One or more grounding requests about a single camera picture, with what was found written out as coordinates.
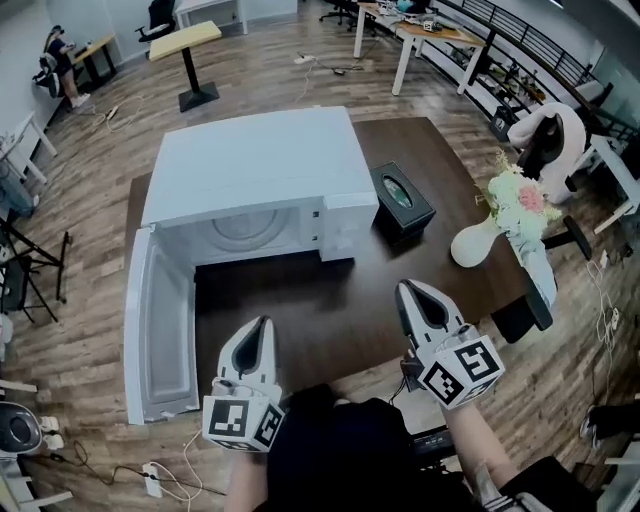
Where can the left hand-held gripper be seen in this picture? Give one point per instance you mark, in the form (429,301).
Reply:
(227,417)

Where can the small white table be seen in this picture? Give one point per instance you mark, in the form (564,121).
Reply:
(22,135)

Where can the white cabinet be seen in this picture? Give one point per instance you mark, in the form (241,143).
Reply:
(212,12)

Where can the light blue cloth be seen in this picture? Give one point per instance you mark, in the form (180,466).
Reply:
(540,270)

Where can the black metal railing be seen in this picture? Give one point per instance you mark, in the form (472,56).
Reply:
(545,45)

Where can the person's black clothing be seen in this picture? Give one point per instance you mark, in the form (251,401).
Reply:
(345,450)

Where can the grey sneaker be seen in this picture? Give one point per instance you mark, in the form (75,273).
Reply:
(590,427)

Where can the person's right forearm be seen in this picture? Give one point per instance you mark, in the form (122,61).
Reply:
(472,445)

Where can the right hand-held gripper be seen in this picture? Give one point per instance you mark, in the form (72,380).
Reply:
(460,372)

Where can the black box with white print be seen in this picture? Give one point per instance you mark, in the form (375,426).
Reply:
(501,124)

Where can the black folding stand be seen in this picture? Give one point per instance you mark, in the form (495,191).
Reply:
(30,260)

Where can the white microwave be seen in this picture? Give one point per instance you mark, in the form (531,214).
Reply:
(260,155)

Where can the black tissue box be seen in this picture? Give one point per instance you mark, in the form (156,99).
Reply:
(402,202)

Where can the white vase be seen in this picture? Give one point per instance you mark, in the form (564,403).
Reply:
(472,245)

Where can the person's left forearm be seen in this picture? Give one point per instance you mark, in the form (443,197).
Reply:
(247,480)

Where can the white round device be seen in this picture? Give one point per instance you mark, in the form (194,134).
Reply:
(17,430)

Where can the yellow top pedestal table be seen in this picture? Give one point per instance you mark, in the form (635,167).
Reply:
(186,35)

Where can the pale flower bouquet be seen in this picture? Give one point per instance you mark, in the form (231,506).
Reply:
(517,200)

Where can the black swivel chair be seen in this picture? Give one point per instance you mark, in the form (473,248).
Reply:
(157,20)

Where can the white frame wooden top desk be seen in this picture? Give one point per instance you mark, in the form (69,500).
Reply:
(440,32)

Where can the white power strip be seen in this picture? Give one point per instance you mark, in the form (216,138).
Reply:
(152,480)
(611,320)
(304,59)

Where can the wooden desk with black legs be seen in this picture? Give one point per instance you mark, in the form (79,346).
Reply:
(95,47)

